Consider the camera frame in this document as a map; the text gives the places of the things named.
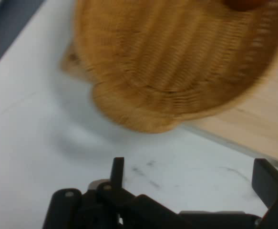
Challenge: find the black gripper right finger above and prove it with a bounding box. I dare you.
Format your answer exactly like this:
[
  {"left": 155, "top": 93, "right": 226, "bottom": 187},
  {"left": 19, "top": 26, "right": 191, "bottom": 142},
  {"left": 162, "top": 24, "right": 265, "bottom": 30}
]
[{"left": 251, "top": 158, "right": 278, "bottom": 229}]

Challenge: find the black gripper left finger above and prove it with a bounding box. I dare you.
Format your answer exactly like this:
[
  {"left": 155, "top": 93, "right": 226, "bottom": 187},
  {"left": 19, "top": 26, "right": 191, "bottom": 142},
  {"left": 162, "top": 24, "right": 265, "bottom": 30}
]
[{"left": 42, "top": 156, "right": 180, "bottom": 229}]

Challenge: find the light wooden cutting board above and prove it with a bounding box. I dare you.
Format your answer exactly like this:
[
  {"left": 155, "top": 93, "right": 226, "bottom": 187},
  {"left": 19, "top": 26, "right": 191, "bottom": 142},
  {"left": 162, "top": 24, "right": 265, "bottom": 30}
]
[{"left": 60, "top": 35, "right": 278, "bottom": 166}]

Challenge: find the brown round vegetable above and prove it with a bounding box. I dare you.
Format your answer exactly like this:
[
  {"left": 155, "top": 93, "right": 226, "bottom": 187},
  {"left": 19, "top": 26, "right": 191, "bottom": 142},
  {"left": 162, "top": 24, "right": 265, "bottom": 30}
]
[{"left": 223, "top": 0, "right": 272, "bottom": 12}]

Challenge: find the woven wicker basket with handles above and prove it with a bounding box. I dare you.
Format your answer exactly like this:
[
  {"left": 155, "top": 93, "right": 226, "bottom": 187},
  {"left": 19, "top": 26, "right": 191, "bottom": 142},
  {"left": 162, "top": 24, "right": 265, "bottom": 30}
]
[{"left": 73, "top": 0, "right": 278, "bottom": 134}]

